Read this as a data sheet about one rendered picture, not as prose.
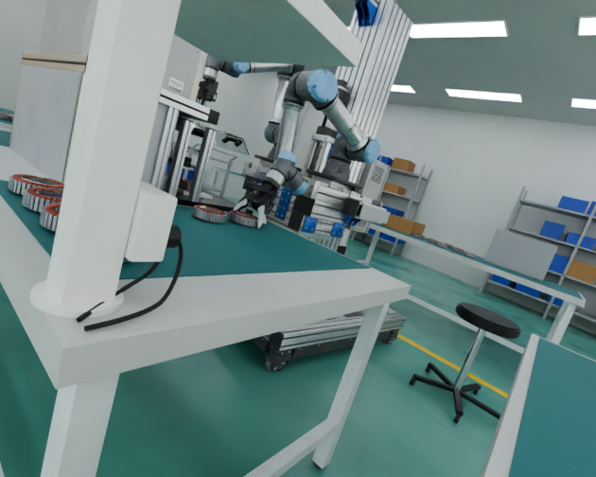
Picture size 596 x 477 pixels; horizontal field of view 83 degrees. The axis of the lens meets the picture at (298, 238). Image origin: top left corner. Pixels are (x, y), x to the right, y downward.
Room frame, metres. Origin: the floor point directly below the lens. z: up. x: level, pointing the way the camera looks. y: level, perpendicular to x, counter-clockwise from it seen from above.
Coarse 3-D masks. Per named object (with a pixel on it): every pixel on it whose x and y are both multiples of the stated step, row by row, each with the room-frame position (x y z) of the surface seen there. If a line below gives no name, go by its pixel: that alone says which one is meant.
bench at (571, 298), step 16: (416, 240) 3.31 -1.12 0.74; (368, 256) 4.44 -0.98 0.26; (448, 256) 3.11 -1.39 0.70; (464, 256) 3.06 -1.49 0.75; (496, 272) 2.88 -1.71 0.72; (512, 272) 3.04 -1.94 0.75; (544, 288) 2.67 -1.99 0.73; (560, 288) 2.95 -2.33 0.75; (576, 304) 2.53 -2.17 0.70; (464, 320) 2.99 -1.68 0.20; (560, 320) 2.62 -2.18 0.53; (496, 336) 2.80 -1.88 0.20; (560, 336) 2.56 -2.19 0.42
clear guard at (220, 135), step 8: (216, 128) 1.36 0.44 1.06; (216, 136) 1.62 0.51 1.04; (224, 136) 1.57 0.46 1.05; (232, 136) 1.51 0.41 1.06; (216, 144) 1.66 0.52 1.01; (224, 144) 1.61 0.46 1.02; (232, 144) 1.56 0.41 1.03; (240, 144) 1.51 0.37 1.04; (240, 152) 1.56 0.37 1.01; (248, 152) 1.52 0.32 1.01
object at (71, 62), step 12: (24, 60) 1.31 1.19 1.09; (36, 60) 1.21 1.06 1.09; (48, 60) 1.13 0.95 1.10; (60, 60) 1.05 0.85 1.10; (72, 60) 0.99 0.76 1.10; (84, 60) 0.93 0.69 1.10; (84, 72) 0.92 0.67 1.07; (168, 96) 1.11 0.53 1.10; (180, 96) 1.14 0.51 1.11; (180, 108) 1.15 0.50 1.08; (192, 108) 1.19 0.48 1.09; (204, 108) 1.22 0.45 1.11; (204, 120) 1.24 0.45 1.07; (216, 120) 1.27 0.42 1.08
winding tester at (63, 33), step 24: (48, 0) 1.27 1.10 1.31; (72, 0) 1.11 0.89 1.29; (96, 0) 1.04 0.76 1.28; (48, 24) 1.24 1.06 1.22; (72, 24) 1.09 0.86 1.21; (48, 48) 1.21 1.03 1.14; (72, 48) 1.07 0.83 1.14; (192, 48) 1.29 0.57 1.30; (168, 72) 1.24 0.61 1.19; (192, 72) 1.31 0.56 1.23; (192, 96) 1.32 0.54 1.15
